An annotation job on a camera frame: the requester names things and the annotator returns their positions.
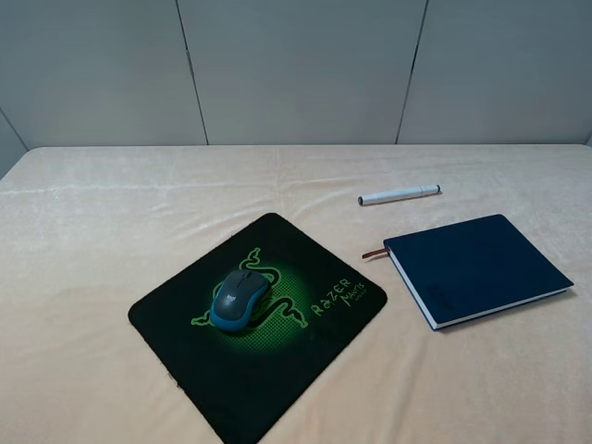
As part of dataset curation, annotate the white marker pen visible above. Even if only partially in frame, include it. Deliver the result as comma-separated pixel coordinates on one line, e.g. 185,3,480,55
357,185,441,206

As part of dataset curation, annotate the grey and teal computer mouse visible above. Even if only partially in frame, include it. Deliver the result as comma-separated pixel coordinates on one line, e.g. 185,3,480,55
210,270,270,333

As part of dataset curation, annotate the black green Razer mouse pad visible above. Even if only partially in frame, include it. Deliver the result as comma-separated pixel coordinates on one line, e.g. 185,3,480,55
128,213,387,443

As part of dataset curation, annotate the dark blue notebook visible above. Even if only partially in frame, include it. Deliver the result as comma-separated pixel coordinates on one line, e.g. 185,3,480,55
362,214,573,330

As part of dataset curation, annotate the peach tablecloth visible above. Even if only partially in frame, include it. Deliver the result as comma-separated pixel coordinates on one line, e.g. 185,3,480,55
1,144,591,443

